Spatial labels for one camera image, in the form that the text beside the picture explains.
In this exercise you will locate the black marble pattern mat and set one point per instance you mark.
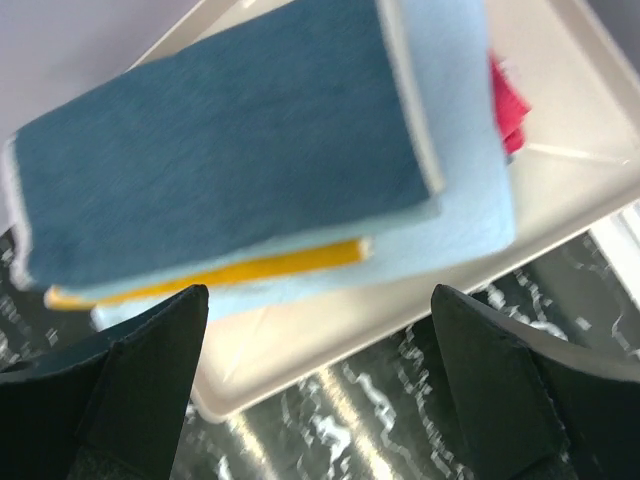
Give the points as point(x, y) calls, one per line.
point(383, 414)

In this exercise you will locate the white plastic tray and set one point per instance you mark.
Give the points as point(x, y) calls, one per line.
point(581, 163)

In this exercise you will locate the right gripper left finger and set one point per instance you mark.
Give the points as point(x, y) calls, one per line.
point(111, 406)

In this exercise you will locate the blue beige patterned towel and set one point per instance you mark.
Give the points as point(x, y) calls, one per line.
point(301, 127)

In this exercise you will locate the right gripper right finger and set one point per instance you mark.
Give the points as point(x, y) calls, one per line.
point(530, 405)

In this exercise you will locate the pink folded towel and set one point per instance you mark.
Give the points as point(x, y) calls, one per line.
point(510, 107)

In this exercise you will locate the light blue folded towel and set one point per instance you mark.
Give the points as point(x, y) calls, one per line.
point(449, 46)

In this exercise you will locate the yellow bear towel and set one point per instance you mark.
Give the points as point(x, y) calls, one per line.
point(304, 261)

